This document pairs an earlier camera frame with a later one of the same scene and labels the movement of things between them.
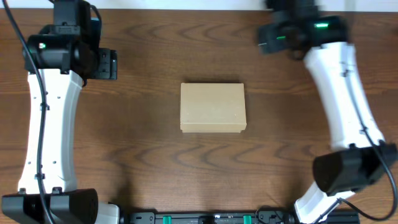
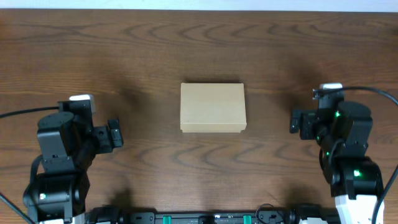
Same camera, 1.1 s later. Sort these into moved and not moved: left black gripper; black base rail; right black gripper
Moved: right black gripper; left black gripper
Not moved: black base rail
